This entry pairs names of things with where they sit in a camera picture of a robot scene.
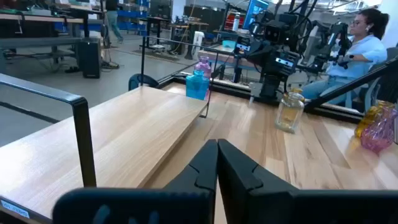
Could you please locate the red storage rack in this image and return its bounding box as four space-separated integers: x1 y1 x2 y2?
223 11 246 31

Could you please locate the person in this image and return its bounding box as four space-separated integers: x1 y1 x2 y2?
300 7 390 106
104 0 124 44

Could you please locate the wooden shelf with black rails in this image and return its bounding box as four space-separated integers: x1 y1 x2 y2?
0 35 219 224

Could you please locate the wooden background table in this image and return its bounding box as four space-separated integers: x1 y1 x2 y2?
169 20 210 60
198 45 259 71

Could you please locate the yellow tall ribbed glass vase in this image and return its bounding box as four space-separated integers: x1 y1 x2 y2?
354 100 396 139

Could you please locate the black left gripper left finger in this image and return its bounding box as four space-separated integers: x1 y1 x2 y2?
52 138 218 224

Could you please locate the pink tall ribbed glass vase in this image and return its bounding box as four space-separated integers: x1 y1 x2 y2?
194 55 212 78

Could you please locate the pink diamond-textured glass vase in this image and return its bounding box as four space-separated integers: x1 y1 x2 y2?
360 107 398 155

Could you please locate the grey office chair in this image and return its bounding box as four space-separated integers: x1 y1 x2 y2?
343 46 398 113

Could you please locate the black chair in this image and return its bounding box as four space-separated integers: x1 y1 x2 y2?
128 73 160 91

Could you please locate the teal ring-pattern glass vase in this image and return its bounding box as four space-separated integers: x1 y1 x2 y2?
185 70 211 101

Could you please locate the white label sticker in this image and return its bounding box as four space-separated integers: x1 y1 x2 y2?
0 199 31 219

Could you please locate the blue storage shelving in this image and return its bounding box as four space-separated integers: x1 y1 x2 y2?
116 0 152 32

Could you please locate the white floor appliance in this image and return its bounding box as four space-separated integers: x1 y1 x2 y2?
192 30 205 58

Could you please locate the black computer tower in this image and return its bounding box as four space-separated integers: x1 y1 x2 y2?
77 37 102 79

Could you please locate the blue-lit background monitor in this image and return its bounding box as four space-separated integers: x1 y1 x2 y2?
243 0 270 30

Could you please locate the black background table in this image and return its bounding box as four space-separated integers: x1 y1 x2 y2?
138 16 172 52

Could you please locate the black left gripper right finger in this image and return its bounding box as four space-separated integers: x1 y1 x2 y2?
216 138 398 224

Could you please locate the clear large ribbed glass jar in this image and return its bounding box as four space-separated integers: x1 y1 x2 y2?
274 91 305 134

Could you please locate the white bottle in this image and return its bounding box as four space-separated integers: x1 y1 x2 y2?
232 12 241 32

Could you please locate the long wooden workbench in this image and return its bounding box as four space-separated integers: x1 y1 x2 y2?
0 9 105 63

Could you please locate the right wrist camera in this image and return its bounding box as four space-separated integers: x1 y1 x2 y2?
275 57 295 68

